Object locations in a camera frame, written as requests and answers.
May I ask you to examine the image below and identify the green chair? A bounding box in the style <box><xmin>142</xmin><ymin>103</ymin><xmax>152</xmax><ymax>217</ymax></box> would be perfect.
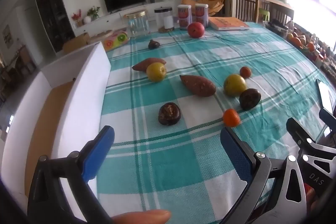
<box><xmin>259</xmin><ymin>7</ymin><xmax>271</xmax><ymax>24</ymax></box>

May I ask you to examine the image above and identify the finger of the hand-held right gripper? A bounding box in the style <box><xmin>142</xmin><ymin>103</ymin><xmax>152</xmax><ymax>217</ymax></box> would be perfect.
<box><xmin>316</xmin><ymin>79</ymin><xmax>336</xmax><ymax>135</ymax></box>
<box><xmin>286</xmin><ymin>118</ymin><xmax>336</xmax><ymax>154</ymax></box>

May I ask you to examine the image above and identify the dark glass cabinet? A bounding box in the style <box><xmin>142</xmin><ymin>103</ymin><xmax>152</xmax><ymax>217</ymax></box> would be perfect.
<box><xmin>33</xmin><ymin>0</ymin><xmax>76</xmax><ymax>54</ymax></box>

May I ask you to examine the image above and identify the fruit print pouch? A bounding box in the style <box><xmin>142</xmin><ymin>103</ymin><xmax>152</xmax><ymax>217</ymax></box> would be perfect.
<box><xmin>103</xmin><ymin>31</ymin><xmax>129</xmax><ymax>51</ymax></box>

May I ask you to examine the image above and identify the small brownish orange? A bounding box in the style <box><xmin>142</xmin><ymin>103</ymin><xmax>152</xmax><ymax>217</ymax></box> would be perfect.
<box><xmin>239</xmin><ymin>67</ymin><xmax>252</xmax><ymax>79</ymax></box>

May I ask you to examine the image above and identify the tan cardboard box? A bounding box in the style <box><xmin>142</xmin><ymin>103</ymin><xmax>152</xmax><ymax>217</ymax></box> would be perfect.
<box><xmin>62</xmin><ymin>32</ymin><xmax>90</xmax><ymax>54</ymax></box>

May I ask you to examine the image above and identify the orange book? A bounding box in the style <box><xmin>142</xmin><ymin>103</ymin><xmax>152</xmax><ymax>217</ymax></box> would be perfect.
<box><xmin>208</xmin><ymin>17</ymin><xmax>250</xmax><ymax>31</ymax></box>

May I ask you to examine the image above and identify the white storage box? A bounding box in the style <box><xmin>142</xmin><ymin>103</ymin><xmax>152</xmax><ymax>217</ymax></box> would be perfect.
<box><xmin>0</xmin><ymin>42</ymin><xmax>112</xmax><ymax>222</ymax></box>

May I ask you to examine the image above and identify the red food can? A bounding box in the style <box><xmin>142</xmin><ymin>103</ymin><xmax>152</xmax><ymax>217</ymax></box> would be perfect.
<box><xmin>178</xmin><ymin>4</ymin><xmax>193</xmax><ymax>30</ymax></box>
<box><xmin>195</xmin><ymin>4</ymin><xmax>209</xmax><ymax>28</ymax></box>

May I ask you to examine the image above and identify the red flower bouquet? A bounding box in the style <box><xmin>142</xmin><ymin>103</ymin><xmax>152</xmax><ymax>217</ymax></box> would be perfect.
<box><xmin>71</xmin><ymin>9</ymin><xmax>83</xmax><ymax>28</ymax></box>

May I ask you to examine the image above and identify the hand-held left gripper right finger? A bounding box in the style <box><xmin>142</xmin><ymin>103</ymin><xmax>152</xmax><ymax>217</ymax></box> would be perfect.
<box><xmin>220</xmin><ymin>126</ymin><xmax>307</xmax><ymax>224</ymax></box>

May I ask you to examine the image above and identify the dark brown round fruit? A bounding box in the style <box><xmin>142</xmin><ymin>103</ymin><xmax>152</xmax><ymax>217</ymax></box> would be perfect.
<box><xmin>158</xmin><ymin>102</ymin><xmax>182</xmax><ymax>126</ymax></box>
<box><xmin>239</xmin><ymin>88</ymin><xmax>261</xmax><ymax>110</ymax></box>

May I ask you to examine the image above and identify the glass jar with gold lid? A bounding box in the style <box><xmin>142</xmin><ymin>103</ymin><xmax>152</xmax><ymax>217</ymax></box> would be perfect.
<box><xmin>124</xmin><ymin>11</ymin><xmax>151</xmax><ymax>38</ymax></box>

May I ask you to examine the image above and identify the bright orange tangerine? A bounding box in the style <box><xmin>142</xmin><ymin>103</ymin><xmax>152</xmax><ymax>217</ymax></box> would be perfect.
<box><xmin>223</xmin><ymin>109</ymin><xmax>241</xmax><ymax>127</ymax></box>

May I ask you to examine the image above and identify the wooden side table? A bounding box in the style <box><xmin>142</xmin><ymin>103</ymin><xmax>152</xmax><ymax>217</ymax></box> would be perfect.
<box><xmin>257</xmin><ymin>0</ymin><xmax>295</xmax><ymax>25</ymax></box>

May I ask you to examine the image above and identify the white television cabinet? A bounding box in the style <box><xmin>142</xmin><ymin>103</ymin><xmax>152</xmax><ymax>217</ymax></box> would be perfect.
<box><xmin>72</xmin><ymin>0</ymin><xmax>176</xmax><ymax>37</ymax></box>

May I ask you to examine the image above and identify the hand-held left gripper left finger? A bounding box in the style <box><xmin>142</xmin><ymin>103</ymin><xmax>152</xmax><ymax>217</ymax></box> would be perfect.
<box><xmin>27</xmin><ymin>125</ymin><xmax>116</xmax><ymax>224</ymax></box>

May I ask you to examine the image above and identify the red apple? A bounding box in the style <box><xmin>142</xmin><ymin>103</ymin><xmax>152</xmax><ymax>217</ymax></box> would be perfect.
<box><xmin>187</xmin><ymin>22</ymin><xmax>205</xmax><ymax>39</ymax></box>

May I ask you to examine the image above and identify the reddish sweet potato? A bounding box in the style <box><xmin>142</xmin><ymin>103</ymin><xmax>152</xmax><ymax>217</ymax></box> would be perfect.
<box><xmin>180</xmin><ymin>74</ymin><xmax>217</xmax><ymax>97</ymax></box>
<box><xmin>132</xmin><ymin>57</ymin><xmax>167</xmax><ymax>72</ymax></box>

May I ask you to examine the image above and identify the teal checked tablecloth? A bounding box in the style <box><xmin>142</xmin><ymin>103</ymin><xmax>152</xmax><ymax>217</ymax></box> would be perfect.
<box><xmin>96</xmin><ymin>21</ymin><xmax>336</xmax><ymax>224</ymax></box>

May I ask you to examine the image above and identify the pile of oranges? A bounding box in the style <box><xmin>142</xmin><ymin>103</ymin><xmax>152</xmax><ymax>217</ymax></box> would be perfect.
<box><xmin>287</xmin><ymin>31</ymin><xmax>316</xmax><ymax>53</ymax></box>

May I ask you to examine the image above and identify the green plant in white vase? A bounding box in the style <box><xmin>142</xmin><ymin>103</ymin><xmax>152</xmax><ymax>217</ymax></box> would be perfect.
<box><xmin>83</xmin><ymin>6</ymin><xmax>101</xmax><ymax>24</ymax></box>

